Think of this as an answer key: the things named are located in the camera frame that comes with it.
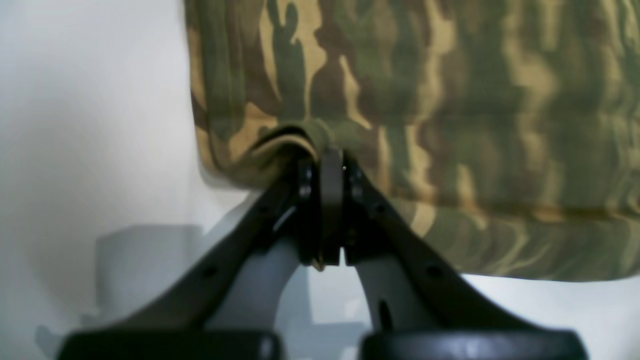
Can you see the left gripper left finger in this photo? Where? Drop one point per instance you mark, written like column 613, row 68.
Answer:
column 224, row 307

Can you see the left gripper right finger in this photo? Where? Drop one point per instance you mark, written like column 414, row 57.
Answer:
column 420, row 307

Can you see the camouflage t-shirt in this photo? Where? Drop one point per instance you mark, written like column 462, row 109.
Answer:
column 505, row 132

